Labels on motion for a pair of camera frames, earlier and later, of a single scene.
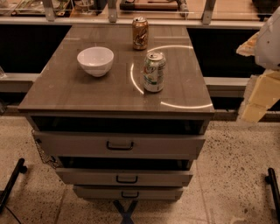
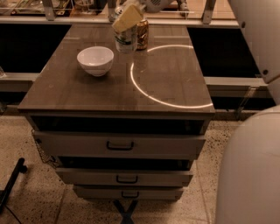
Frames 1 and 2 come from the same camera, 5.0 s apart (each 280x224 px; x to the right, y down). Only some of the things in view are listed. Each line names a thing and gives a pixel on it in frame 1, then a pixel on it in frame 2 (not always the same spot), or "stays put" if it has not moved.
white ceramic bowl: x=95 y=60 stays put
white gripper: x=269 y=46 → x=158 y=3
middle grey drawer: x=124 y=177 stays put
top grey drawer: x=120 y=145 stays put
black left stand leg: x=20 y=168 stays put
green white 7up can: x=154 y=72 → x=125 y=41
